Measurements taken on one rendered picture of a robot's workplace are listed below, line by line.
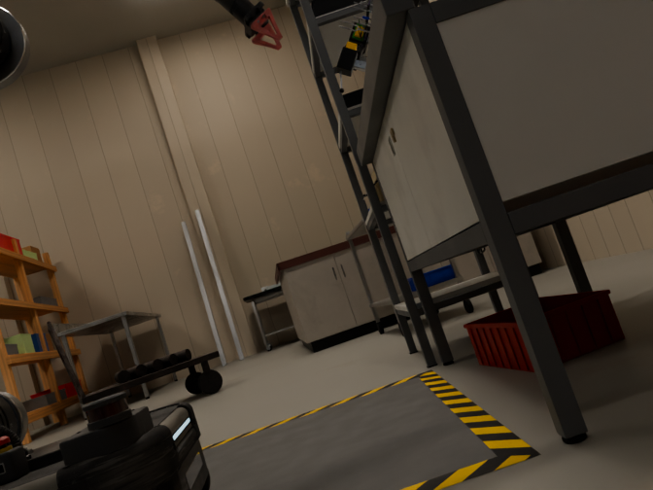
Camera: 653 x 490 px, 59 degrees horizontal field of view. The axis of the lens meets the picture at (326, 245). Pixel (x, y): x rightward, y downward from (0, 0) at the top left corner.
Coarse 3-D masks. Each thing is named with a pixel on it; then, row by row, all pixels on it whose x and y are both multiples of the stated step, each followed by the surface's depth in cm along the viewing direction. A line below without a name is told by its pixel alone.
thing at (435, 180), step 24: (408, 48) 112; (408, 72) 119; (408, 96) 126; (432, 96) 107; (408, 120) 133; (432, 120) 112; (408, 144) 142; (432, 144) 119; (408, 168) 153; (432, 168) 126; (456, 168) 108; (432, 192) 134; (456, 192) 113; (432, 216) 143; (456, 216) 120; (432, 240) 153
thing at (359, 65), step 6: (342, 48) 163; (348, 48) 163; (342, 54) 163; (348, 54) 163; (354, 54) 163; (342, 60) 163; (348, 60) 163; (354, 60) 163; (336, 66) 163; (342, 66) 163; (348, 66) 163; (354, 66) 164; (360, 66) 164; (342, 72) 165; (348, 72) 164; (342, 90) 164
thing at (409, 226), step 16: (384, 128) 169; (384, 144) 178; (384, 160) 189; (384, 176) 201; (400, 176) 168; (384, 192) 215; (400, 192) 178; (400, 208) 188; (416, 208) 161; (400, 224) 200; (416, 224) 169; (400, 240) 214; (416, 240) 179; (416, 256) 190
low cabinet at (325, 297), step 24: (360, 240) 485; (528, 240) 502; (288, 264) 477; (312, 264) 481; (336, 264) 483; (432, 264) 491; (528, 264) 499; (288, 288) 500; (312, 288) 479; (336, 288) 480; (360, 288) 482; (384, 288) 484; (312, 312) 476; (336, 312) 478; (360, 312) 480; (384, 312) 482; (312, 336) 473; (336, 336) 480
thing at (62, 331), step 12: (132, 312) 656; (144, 312) 719; (60, 324) 636; (72, 324) 673; (84, 324) 715; (96, 324) 622; (108, 324) 662; (120, 324) 720; (132, 324) 784; (60, 336) 621; (132, 348) 625; (72, 360) 619; (120, 360) 805; (144, 384) 621
